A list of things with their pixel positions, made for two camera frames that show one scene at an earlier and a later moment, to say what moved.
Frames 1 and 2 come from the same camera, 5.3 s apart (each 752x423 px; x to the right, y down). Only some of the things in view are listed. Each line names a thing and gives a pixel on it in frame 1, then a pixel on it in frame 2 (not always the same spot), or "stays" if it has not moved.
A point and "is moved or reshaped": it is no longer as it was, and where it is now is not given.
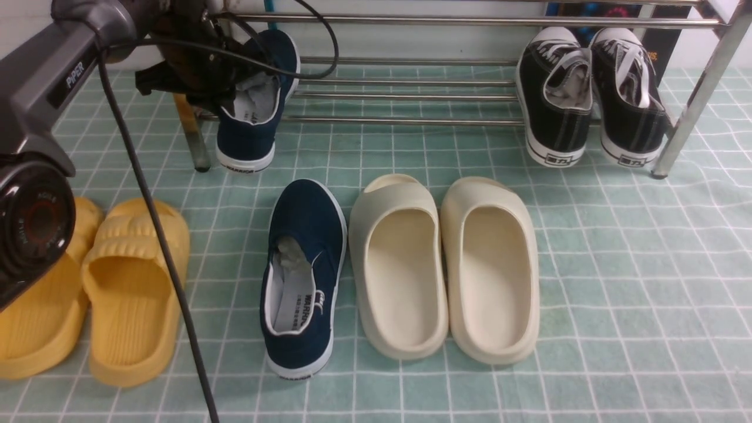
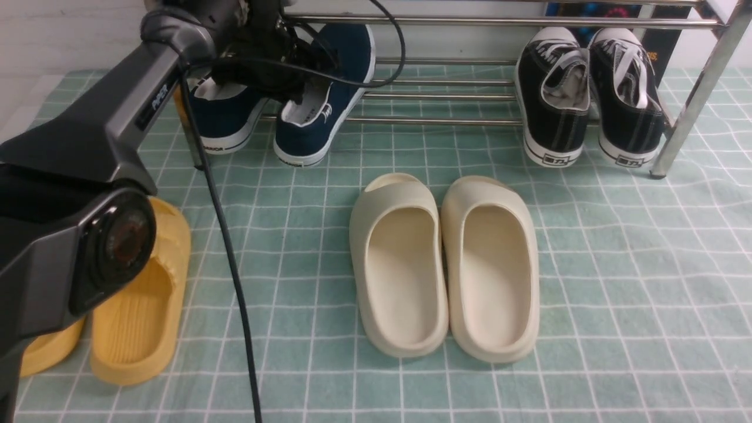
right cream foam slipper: [490, 269] stays
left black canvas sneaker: [555, 77] stays
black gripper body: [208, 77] → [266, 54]
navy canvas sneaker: [304, 260] → [305, 130]
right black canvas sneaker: [633, 118] stays
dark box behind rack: [662, 43] stays
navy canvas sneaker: [248, 126] is moved or reshaped
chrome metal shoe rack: [731, 19] stays
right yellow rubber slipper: [131, 292] stays
